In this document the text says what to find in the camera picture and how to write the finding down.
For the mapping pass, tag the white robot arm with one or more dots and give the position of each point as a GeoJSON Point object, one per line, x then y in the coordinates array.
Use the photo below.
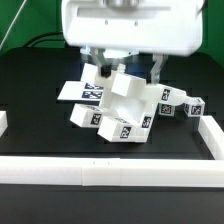
{"type": "Point", "coordinates": [116, 53]}

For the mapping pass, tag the thin grey rod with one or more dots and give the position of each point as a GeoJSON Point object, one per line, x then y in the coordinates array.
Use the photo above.
{"type": "Point", "coordinates": [12, 24]}

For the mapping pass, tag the white front rail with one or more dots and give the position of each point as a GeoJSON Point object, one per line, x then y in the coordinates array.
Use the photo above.
{"type": "Point", "coordinates": [111, 172]}

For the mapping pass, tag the white right rail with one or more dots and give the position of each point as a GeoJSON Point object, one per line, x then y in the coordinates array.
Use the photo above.
{"type": "Point", "coordinates": [212, 135]}

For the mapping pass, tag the white chair seat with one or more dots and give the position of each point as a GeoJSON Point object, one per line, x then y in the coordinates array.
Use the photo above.
{"type": "Point", "coordinates": [141, 111]}

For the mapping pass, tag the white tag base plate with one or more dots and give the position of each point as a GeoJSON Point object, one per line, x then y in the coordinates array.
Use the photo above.
{"type": "Point", "coordinates": [78, 90]}

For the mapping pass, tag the white chair back frame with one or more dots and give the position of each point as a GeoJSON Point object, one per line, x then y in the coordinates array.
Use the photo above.
{"type": "Point", "coordinates": [129, 86]}

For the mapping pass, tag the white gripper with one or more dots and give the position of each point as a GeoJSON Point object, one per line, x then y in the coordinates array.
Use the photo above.
{"type": "Point", "coordinates": [170, 27]}

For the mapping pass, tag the white tagged cube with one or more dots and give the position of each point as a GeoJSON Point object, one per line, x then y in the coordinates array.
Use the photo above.
{"type": "Point", "coordinates": [166, 110]}
{"type": "Point", "coordinates": [194, 107]}

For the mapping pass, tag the white left block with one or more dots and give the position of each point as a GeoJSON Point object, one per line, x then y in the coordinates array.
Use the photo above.
{"type": "Point", "coordinates": [3, 122]}

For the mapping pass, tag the white rail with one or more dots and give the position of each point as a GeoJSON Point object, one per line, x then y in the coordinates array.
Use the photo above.
{"type": "Point", "coordinates": [111, 172]}
{"type": "Point", "coordinates": [212, 135]}

